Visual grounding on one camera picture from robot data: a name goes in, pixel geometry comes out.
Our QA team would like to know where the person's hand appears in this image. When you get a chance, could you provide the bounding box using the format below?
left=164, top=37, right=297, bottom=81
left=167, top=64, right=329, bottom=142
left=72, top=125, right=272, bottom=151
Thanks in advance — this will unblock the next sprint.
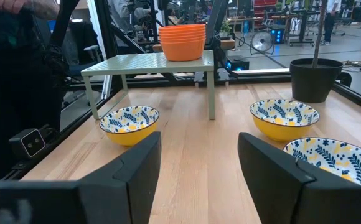
left=0, top=0, right=29, bottom=15

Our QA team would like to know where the round floor fan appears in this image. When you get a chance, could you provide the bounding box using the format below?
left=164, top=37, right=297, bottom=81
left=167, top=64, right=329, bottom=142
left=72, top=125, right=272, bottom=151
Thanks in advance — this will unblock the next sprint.
left=250, top=30, right=274, bottom=54

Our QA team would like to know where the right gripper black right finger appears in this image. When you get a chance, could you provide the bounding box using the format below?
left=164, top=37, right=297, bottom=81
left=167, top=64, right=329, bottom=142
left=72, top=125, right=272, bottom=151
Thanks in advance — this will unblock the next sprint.
left=237, top=131, right=361, bottom=224

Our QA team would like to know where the small potted plant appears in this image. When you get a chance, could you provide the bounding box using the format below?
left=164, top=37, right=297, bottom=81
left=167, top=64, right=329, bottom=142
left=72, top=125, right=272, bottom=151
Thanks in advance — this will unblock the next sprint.
left=218, top=20, right=233, bottom=39

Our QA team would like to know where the red cabinet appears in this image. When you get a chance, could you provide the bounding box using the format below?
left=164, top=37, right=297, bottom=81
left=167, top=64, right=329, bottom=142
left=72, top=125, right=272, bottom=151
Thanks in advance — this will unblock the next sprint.
left=253, top=0, right=278, bottom=20

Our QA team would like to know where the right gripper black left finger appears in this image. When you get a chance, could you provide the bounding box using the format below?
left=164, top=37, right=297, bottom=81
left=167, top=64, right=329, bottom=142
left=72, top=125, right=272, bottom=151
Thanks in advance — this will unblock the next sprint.
left=0, top=131, right=162, bottom=224

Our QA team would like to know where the black office chair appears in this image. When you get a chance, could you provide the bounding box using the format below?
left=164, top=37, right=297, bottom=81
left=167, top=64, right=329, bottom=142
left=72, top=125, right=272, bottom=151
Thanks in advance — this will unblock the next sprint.
left=62, top=21, right=104, bottom=77

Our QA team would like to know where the black table-level camera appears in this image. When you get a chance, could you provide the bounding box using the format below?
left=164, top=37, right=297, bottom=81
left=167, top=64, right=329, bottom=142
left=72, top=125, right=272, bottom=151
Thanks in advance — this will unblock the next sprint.
left=8, top=127, right=49, bottom=160

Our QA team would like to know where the blue yellow floral ceramic bowl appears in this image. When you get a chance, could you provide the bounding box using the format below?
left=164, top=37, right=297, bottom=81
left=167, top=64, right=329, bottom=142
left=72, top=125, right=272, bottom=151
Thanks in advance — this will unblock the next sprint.
left=249, top=98, right=321, bottom=142
left=282, top=137, right=361, bottom=187
left=99, top=105, right=161, bottom=147

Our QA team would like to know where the green plant in black pot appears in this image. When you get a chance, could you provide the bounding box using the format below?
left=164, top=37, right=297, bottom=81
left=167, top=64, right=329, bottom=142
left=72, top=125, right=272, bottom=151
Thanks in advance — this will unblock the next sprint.
left=289, top=0, right=344, bottom=104

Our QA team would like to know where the pale green perforated metal shelf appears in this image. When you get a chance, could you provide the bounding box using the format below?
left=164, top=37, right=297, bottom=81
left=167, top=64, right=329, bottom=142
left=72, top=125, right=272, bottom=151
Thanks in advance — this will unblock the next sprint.
left=80, top=49, right=216, bottom=121

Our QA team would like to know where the blue-lit computer tower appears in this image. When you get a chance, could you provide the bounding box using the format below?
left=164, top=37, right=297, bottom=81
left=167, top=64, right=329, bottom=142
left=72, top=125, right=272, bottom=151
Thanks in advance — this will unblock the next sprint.
left=270, top=27, right=286, bottom=45

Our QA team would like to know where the black aluminium rig frame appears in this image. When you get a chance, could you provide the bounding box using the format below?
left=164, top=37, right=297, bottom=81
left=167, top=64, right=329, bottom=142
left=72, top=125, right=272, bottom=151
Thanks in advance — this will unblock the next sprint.
left=1, top=0, right=361, bottom=181

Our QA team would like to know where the black computer blue light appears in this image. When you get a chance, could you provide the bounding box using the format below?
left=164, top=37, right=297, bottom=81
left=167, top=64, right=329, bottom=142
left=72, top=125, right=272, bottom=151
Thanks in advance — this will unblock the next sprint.
left=225, top=55, right=250, bottom=72

